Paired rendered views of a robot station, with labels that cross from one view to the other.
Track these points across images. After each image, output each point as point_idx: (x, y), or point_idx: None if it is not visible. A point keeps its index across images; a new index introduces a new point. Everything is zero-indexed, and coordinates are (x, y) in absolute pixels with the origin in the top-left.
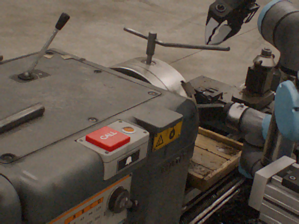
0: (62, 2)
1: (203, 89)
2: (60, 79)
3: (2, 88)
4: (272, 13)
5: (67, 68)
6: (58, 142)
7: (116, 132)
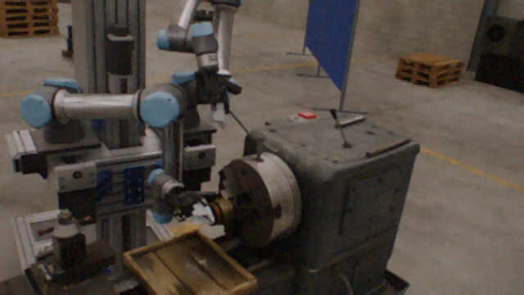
0: None
1: (189, 201)
2: (327, 142)
3: (358, 140)
4: (178, 97)
5: (322, 149)
6: (327, 118)
7: (303, 114)
